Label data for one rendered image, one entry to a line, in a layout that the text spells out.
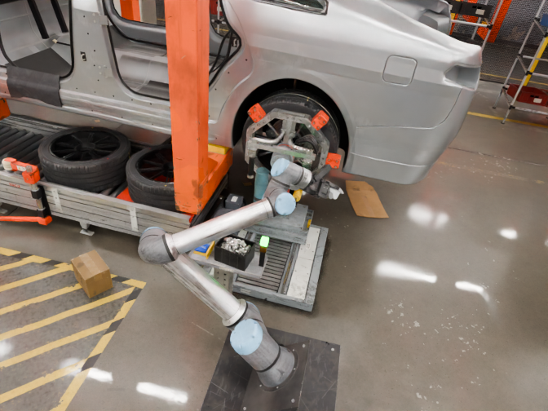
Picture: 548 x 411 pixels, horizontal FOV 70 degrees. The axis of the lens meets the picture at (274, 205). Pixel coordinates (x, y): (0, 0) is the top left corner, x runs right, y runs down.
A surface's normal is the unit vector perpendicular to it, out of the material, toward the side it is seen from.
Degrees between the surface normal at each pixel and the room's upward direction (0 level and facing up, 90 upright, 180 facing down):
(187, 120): 90
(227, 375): 0
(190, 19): 90
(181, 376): 0
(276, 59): 90
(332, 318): 0
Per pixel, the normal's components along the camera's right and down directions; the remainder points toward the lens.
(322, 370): 0.11, -0.79
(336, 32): -0.21, 0.42
